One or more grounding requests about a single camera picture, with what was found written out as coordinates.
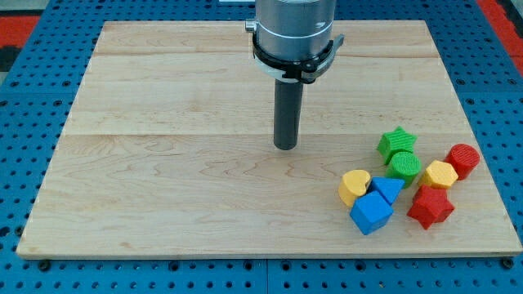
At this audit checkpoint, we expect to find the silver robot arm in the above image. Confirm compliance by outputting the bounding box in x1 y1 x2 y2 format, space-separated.
244 0 344 84

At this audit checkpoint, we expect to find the yellow hexagon block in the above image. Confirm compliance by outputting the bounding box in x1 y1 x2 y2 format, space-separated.
418 160 458 189

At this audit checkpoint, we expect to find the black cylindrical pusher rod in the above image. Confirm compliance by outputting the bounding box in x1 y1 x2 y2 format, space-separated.
274 80 303 150

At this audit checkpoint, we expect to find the wooden board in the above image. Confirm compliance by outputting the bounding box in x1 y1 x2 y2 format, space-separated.
16 20 522 260

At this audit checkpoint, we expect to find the yellow heart block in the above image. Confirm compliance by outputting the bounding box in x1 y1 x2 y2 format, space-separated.
338 169 372 207

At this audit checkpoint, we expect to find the blue cube block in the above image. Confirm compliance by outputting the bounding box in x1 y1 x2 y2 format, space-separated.
350 191 394 235

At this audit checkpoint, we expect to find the green star block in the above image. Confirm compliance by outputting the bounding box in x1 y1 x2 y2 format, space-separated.
377 127 418 165

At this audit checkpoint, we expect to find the blue triangle block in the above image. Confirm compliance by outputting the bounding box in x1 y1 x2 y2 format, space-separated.
367 176 405 205

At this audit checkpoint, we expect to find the green cylinder block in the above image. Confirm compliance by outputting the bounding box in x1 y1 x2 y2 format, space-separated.
385 151 422 189

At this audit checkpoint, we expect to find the red star block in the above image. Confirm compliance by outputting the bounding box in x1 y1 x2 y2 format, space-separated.
407 185 455 229

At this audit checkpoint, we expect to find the red cylinder block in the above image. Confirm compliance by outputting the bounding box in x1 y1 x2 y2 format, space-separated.
444 144 481 180

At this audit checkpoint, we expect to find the black clamp ring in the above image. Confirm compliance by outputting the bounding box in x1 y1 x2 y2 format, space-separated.
251 33 345 85

